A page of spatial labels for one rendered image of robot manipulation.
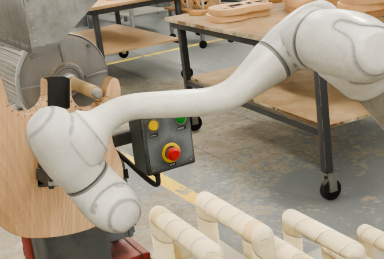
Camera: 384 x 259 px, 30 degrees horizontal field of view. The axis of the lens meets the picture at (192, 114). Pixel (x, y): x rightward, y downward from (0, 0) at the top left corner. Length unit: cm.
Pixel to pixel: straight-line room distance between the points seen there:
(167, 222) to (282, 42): 61
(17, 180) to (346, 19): 86
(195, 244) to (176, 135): 113
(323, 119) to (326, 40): 256
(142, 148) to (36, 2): 65
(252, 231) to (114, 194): 47
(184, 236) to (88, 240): 127
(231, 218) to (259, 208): 303
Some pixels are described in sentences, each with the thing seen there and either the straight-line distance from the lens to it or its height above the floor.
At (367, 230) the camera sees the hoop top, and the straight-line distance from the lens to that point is 136.
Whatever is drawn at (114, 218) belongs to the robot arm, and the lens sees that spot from 142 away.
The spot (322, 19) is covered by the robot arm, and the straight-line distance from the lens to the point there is 147.
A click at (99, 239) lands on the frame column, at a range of 228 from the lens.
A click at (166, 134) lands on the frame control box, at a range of 208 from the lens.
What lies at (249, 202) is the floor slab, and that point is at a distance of 419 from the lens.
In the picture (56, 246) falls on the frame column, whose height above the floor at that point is 73.
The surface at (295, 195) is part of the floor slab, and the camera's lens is 422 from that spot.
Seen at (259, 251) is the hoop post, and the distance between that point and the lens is 102.
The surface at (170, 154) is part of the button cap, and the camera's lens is 208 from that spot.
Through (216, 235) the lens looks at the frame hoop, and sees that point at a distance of 117.
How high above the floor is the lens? 164
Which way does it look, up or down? 16 degrees down
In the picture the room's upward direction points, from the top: 7 degrees counter-clockwise
